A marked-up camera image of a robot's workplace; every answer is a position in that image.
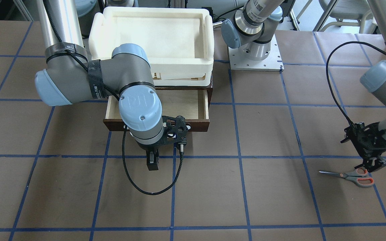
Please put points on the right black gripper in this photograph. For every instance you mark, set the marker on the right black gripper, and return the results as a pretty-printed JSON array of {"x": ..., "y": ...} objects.
[{"x": 147, "y": 147}]

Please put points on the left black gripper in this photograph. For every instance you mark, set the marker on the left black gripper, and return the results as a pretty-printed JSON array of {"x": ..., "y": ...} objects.
[{"x": 376, "y": 162}]

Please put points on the orange grey scissors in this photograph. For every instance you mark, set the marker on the orange grey scissors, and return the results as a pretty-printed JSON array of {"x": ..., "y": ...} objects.
[{"x": 359, "y": 177}]

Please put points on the dark brown wooden drawer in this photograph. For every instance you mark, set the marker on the dark brown wooden drawer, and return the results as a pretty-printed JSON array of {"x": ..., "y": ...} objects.
[{"x": 141, "y": 105}]

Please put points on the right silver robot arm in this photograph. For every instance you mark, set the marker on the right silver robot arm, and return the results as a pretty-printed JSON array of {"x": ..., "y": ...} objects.
[{"x": 71, "y": 76}]

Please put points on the dark brown drawer cabinet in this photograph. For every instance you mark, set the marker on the dark brown drawer cabinet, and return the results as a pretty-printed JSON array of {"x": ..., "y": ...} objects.
[{"x": 179, "y": 87}]

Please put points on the white foam tray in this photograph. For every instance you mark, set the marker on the white foam tray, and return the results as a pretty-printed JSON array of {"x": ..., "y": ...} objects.
[{"x": 178, "y": 43}]

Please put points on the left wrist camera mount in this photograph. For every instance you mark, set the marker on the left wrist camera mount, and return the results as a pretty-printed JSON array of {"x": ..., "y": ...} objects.
[{"x": 353, "y": 134}]

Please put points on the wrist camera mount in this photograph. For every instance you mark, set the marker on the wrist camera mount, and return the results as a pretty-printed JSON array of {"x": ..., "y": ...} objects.
[
  {"x": 175, "y": 131},
  {"x": 353, "y": 134}
]

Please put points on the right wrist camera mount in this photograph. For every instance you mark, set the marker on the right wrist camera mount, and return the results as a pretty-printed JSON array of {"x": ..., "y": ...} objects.
[{"x": 175, "y": 131}]

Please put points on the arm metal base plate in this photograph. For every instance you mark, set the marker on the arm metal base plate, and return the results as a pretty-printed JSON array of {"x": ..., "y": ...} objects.
[{"x": 256, "y": 57}]

